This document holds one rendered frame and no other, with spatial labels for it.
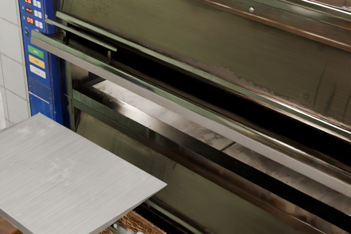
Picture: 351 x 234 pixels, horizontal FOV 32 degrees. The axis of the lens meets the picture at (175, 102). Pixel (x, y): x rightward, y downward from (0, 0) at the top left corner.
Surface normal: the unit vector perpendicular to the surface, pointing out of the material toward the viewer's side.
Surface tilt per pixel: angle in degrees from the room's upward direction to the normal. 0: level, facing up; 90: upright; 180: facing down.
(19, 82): 90
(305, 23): 90
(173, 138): 0
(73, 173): 3
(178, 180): 70
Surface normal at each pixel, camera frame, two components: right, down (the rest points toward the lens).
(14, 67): -0.69, 0.34
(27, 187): -0.02, -0.85
